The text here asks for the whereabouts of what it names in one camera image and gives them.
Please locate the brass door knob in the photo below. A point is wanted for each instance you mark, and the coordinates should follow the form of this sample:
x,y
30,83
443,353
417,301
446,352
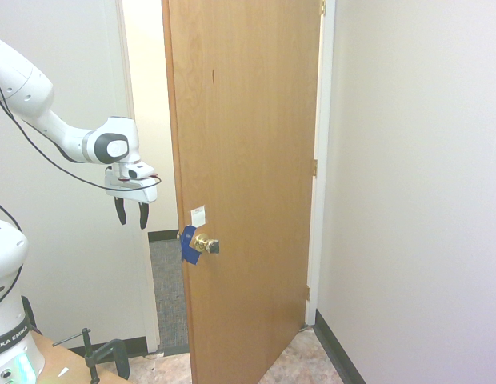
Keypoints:
x,y
206,244

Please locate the blue tape patch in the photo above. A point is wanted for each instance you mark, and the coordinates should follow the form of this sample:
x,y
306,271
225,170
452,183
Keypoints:
x,y
189,248

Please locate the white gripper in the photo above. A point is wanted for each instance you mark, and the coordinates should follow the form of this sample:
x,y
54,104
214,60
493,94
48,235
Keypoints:
x,y
134,191

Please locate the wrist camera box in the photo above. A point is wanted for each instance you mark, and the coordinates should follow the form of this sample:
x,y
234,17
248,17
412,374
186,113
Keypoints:
x,y
138,170

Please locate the brass door hinge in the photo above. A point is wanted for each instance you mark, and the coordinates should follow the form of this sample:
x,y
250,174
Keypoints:
x,y
314,167
323,6
307,293

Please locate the black metal clamp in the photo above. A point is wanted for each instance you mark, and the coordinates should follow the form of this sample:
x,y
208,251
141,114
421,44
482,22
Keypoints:
x,y
102,354

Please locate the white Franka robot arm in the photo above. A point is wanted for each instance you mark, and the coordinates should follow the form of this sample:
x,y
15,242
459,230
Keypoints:
x,y
28,96

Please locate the white door frame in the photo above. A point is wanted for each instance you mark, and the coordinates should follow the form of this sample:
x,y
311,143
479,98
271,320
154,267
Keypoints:
x,y
232,168

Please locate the white paper sticker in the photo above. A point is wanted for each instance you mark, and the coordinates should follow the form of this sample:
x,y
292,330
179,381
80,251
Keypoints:
x,y
198,216

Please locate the brown wooden door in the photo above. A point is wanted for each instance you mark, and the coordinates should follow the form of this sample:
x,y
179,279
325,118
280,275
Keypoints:
x,y
248,180

